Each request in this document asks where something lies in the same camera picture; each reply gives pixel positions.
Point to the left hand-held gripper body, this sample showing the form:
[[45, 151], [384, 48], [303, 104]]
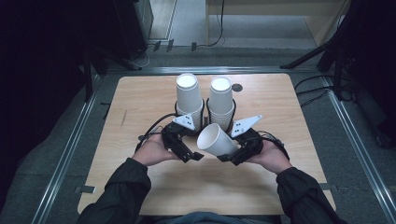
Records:
[[174, 135]]

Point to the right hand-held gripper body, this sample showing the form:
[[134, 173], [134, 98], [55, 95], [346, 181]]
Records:
[[249, 143]]

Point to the white paper cup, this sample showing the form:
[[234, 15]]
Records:
[[213, 141]]

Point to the black double cup holder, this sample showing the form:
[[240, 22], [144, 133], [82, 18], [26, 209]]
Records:
[[205, 112]]

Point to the stack of white cups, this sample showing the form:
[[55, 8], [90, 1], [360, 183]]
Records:
[[221, 99], [189, 93]]

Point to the person's left hand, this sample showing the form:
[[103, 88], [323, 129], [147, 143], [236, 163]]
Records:
[[152, 152]]

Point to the person's right hand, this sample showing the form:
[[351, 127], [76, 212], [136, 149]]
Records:
[[272, 158]]

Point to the dark round table grommet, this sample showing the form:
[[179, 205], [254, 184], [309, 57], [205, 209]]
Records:
[[237, 87]]

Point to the black metal stand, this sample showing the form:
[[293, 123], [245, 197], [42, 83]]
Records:
[[90, 68]]

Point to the dark cabinet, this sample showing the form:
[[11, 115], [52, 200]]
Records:
[[130, 25]]

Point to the black tripod stand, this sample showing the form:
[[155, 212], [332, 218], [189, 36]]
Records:
[[327, 49]]

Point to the light wooden furniture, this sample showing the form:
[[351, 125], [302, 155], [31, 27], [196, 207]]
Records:
[[311, 7]]

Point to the metal floor rail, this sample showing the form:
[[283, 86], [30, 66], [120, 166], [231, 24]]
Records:
[[67, 155], [218, 70], [358, 149]]

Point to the grey metal table bracket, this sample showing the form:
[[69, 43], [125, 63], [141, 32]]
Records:
[[84, 189], [330, 187]]

